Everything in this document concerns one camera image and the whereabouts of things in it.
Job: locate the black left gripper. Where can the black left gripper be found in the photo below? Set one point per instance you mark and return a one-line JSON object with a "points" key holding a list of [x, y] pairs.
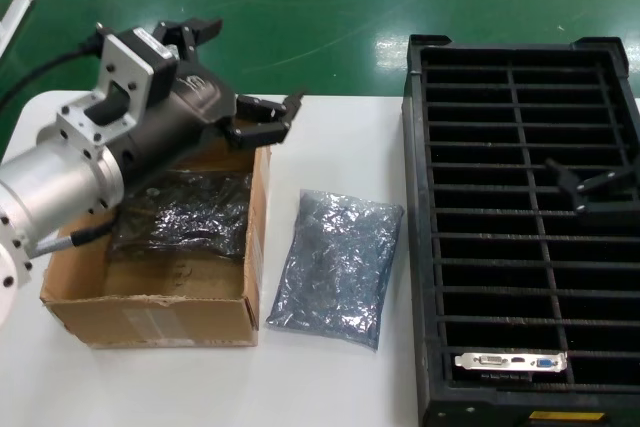
{"points": [[180, 117]]}

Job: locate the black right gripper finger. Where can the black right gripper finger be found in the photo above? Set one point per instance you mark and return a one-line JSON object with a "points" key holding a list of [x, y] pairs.
{"points": [[572, 187]]}

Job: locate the silver antistatic bag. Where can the silver antistatic bag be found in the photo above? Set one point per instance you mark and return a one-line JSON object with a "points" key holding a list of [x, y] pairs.
{"points": [[340, 257]]}

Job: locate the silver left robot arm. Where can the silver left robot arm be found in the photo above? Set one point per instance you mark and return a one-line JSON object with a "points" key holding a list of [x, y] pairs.
{"points": [[45, 182]]}

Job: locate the black slotted container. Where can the black slotted container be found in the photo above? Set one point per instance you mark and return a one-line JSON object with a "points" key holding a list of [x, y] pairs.
{"points": [[417, 197]]}

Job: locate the brown cardboard box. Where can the brown cardboard box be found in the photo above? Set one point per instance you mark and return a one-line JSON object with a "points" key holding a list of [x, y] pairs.
{"points": [[165, 324]]}

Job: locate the white pipe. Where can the white pipe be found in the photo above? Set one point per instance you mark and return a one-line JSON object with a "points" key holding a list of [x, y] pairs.
{"points": [[20, 7]]}

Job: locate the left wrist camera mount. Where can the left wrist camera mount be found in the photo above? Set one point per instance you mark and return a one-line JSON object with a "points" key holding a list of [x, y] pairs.
{"points": [[125, 72]]}

